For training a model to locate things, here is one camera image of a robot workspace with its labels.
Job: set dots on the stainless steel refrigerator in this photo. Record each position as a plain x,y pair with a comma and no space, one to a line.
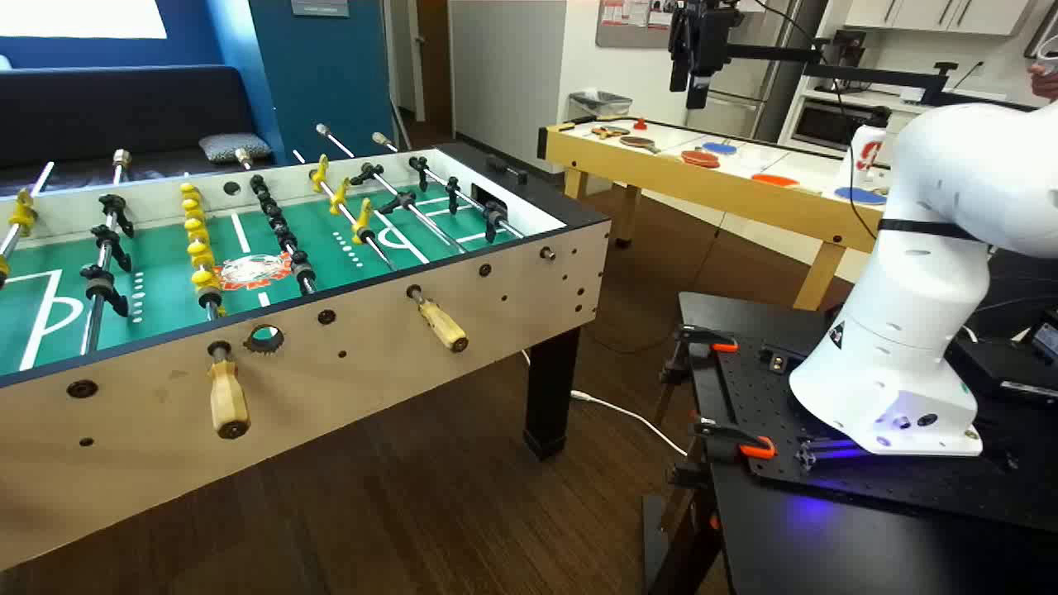
760,102

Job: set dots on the black camera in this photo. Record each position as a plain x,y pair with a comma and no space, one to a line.
694,50

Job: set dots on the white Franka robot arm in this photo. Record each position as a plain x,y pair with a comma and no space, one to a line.
913,331

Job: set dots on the wooden foosball table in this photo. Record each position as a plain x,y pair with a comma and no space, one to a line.
331,385

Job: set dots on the white bag with red print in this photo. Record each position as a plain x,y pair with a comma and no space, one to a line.
864,154

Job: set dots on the black green round cap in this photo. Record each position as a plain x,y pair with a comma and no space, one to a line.
266,339

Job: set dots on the notice board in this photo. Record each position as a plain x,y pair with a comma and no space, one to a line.
628,20

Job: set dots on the yellow wooden game table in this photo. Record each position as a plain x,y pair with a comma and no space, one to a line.
704,185

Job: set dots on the blue disc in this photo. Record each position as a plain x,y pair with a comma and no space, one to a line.
721,147
859,196

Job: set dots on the black orange clamp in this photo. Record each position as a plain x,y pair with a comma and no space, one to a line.
759,448
694,344

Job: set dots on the metal rod with yellow players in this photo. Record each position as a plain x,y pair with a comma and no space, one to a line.
198,253
362,220
21,213

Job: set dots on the white wall cabinets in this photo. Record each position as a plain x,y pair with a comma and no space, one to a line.
935,13

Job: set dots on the brown door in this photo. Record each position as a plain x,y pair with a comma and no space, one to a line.
429,53

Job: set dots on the black control box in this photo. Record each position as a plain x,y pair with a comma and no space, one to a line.
1001,368

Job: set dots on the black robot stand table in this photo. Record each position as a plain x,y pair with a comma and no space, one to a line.
859,541

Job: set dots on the microwave oven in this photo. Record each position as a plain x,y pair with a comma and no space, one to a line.
832,122

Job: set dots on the dark sofa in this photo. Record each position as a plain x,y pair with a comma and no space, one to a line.
109,111

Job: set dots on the wall sign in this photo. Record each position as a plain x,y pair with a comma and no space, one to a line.
319,4

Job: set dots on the orange disc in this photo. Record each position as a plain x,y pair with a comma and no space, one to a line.
774,180

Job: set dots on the red disc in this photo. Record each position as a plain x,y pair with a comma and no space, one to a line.
699,160

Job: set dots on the small brown disc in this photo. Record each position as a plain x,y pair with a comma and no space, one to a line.
607,130
639,140

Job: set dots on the metal rod with black players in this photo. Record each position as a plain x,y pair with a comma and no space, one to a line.
419,165
106,240
278,230
369,173

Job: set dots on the grey pillow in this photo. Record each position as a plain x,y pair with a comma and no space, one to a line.
232,147

